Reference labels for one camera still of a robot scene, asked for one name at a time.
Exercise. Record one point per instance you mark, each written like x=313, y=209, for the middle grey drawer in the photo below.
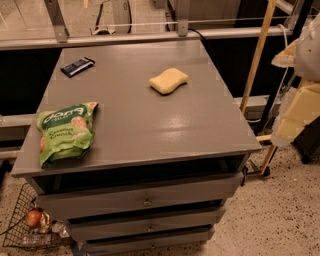
x=146, y=224

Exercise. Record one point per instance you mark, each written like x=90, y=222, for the plastic water bottle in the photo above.
x=36, y=240

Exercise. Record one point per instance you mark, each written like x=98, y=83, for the black wire basket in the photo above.
x=17, y=228

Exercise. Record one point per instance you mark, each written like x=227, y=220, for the grey drawer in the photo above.
x=146, y=224
x=106, y=201
x=149, y=241

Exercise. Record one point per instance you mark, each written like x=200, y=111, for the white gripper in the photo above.
x=309, y=55

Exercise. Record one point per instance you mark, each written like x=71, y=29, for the red apple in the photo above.
x=33, y=218

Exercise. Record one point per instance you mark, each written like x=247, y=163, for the grey metal rail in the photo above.
x=103, y=40

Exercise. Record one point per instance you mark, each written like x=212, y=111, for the top grey drawer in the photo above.
x=106, y=201

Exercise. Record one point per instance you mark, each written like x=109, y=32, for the green rice chip bag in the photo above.
x=65, y=133

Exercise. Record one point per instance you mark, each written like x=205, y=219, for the bottom grey drawer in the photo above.
x=149, y=241

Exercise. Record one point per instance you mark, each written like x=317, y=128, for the grey drawer cabinet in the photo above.
x=141, y=136

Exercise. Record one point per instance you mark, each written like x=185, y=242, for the yellow sponge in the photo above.
x=168, y=81

